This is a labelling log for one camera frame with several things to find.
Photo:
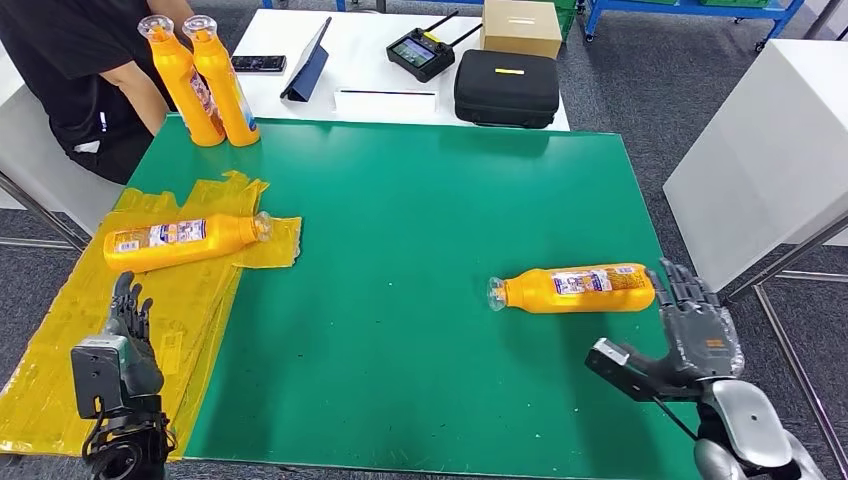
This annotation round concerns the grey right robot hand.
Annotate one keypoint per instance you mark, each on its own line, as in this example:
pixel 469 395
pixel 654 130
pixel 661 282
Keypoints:
pixel 702 344

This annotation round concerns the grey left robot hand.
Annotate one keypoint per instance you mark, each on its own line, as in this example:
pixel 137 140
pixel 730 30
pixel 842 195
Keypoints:
pixel 142 371

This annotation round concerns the orange bottle clear cap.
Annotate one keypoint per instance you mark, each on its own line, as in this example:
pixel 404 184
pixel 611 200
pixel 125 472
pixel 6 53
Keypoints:
pixel 222 86
pixel 175 86
pixel 199 248
pixel 570 301

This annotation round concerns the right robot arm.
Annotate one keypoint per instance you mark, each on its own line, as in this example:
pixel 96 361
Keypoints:
pixel 748 424

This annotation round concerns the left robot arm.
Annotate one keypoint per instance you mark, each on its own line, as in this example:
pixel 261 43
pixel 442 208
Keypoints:
pixel 132 450

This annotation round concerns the yellow plastic sheet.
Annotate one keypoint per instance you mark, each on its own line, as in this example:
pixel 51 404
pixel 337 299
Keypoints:
pixel 199 298

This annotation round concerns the green table mat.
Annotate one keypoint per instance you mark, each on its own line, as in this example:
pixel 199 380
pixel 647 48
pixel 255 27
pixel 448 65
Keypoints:
pixel 397 265

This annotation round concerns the black carry case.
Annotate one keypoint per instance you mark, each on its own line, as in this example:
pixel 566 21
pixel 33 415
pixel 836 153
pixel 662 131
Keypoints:
pixel 505 91

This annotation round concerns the person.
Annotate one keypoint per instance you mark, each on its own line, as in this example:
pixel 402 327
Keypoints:
pixel 60 53

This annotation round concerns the black smartphone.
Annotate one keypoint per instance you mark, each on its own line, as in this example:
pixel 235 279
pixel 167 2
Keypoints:
pixel 260 63

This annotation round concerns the blue metal rack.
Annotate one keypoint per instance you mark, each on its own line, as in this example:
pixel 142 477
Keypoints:
pixel 341 4
pixel 692 9

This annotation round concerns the tablet with blue cover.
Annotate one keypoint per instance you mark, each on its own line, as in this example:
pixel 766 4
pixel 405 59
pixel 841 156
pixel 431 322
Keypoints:
pixel 306 75

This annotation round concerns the green crate stack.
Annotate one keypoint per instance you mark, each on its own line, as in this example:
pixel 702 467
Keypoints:
pixel 568 18

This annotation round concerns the white flat box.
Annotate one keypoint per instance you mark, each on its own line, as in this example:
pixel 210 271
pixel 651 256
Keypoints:
pixel 385 107

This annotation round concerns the cardboard box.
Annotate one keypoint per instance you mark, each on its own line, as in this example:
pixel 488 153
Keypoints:
pixel 520 32

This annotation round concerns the white desk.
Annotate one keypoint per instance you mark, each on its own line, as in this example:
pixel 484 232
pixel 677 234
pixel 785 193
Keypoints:
pixel 361 45

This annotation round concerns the black remote controller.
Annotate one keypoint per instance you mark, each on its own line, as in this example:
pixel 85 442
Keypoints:
pixel 419 55

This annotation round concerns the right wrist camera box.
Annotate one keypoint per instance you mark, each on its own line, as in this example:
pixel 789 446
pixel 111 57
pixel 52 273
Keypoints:
pixel 616 371

